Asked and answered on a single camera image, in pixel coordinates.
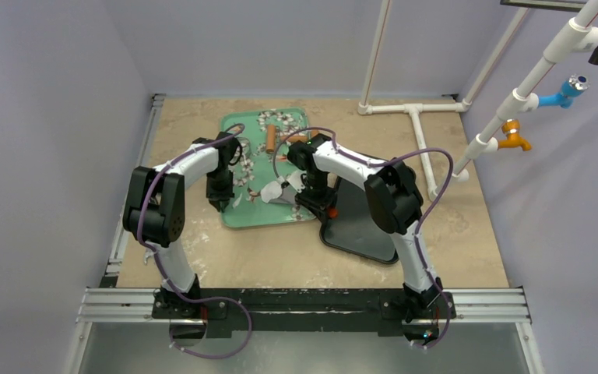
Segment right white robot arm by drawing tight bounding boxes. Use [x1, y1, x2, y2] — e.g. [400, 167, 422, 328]
[287, 134, 452, 317]

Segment orange faucet tap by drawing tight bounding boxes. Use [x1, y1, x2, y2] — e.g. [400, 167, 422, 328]
[498, 119, 532, 152]

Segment green floral tray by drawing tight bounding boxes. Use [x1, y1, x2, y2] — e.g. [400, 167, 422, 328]
[220, 108, 315, 228]

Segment metal scraper wooden handle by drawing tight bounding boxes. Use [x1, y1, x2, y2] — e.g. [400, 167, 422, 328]
[270, 188, 338, 223]

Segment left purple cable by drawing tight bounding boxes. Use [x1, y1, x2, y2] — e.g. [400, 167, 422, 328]
[136, 122, 255, 360]

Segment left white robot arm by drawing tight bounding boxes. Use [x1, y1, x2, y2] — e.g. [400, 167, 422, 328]
[122, 132, 243, 319]

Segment silver open-end wrench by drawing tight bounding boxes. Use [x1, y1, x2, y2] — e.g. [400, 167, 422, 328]
[143, 248, 157, 265]

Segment wooden rolling pin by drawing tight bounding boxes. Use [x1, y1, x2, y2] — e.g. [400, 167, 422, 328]
[265, 125, 318, 154]

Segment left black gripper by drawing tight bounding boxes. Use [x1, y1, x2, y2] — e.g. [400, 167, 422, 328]
[206, 169, 234, 212]

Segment white pvc pipe frame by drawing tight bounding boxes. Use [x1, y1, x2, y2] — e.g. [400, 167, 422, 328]
[378, 1, 598, 208]

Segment blue faucet tap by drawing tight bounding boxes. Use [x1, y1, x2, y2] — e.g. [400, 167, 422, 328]
[538, 74, 590, 108]

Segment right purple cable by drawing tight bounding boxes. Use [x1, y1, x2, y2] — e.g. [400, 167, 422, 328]
[272, 127, 456, 350]

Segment black baking tray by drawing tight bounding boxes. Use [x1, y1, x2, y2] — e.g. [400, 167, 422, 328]
[315, 154, 399, 264]

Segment aluminium frame rail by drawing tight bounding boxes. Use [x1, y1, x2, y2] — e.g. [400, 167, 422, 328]
[62, 93, 167, 373]

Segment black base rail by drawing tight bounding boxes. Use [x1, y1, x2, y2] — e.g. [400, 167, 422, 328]
[151, 288, 456, 344]

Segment small white dough strip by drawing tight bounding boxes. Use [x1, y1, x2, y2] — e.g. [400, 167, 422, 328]
[232, 193, 242, 209]

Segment purple cable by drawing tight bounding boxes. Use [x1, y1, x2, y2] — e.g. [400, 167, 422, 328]
[136, 122, 255, 360]
[272, 127, 456, 350]

